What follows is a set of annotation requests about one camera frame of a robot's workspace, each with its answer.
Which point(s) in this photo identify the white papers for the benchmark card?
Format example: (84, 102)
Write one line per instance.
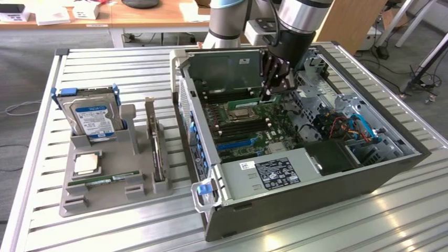
(191, 14)

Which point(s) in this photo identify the green motherboard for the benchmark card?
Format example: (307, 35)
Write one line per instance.
(280, 128)

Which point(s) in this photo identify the black power brick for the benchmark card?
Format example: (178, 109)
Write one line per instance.
(382, 53)

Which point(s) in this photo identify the open cardboard box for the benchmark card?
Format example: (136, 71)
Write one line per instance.
(394, 18)

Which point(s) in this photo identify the blue expansion slot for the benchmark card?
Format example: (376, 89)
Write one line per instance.
(235, 144)

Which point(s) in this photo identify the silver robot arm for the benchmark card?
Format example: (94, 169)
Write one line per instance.
(298, 13)

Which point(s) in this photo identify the open black PC case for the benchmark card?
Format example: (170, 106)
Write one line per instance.
(315, 204)

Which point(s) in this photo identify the white metal table frame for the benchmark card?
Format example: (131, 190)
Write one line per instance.
(422, 22)

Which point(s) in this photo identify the CPU socket with CPU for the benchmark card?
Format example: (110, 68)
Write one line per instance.
(242, 114)

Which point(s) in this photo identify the grey metal drive panel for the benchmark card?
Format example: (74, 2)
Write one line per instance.
(216, 68)

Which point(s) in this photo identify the white paper stack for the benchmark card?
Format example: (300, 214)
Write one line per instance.
(52, 15)

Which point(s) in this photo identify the graphics card metal bracket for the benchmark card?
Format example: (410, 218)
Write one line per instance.
(154, 126)

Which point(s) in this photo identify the wooden desk white frame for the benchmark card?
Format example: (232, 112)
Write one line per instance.
(158, 15)
(104, 14)

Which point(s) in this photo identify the white box black panel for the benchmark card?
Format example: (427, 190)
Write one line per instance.
(14, 17)

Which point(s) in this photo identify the black tripod stand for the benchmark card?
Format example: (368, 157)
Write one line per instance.
(426, 65)

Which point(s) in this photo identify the grey power supply unit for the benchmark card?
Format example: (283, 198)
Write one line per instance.
(242, 183)

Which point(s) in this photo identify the white device box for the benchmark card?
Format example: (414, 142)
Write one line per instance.
(367, 42)

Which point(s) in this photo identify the green RAM stick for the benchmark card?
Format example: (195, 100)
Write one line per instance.
(244, 104)
(102, 179)

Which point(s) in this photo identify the grey plastic parts rack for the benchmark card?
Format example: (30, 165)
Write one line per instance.
(115, 157)

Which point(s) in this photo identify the small brown cardboard box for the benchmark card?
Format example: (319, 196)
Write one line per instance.
(203, 11)

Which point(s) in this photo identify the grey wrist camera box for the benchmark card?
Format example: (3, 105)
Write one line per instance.
(254, 32)

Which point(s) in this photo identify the wooden cabinet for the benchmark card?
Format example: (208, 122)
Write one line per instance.
(350, 23)

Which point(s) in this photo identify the hard disk blue caddy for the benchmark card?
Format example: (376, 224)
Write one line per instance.
(91, 115)

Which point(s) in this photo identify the loose silver CPU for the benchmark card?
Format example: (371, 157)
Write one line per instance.
(87, 164)

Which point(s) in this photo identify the white carton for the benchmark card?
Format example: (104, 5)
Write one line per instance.
(86, 10)

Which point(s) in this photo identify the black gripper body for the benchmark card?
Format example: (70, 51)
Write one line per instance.
(294, 44)

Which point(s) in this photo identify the small silver heatsink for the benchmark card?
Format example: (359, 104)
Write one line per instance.
(278, 148)

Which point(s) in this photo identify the blue case latch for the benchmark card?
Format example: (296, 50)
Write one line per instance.
(204, 189)

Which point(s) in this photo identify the metal disk bay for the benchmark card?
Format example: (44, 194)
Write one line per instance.
(311, 90)

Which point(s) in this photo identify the black round object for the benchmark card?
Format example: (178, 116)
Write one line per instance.
(142, 4)

